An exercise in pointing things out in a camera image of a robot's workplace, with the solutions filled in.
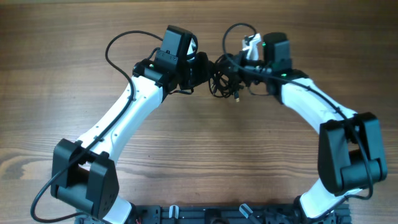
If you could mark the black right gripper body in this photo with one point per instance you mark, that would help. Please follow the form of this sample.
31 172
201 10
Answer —
249 70

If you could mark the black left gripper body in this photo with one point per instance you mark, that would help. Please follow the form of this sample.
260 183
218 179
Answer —
199 70

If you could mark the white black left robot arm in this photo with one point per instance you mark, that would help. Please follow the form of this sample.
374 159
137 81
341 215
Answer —
84 171

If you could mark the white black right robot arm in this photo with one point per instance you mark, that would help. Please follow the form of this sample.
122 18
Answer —
351 156

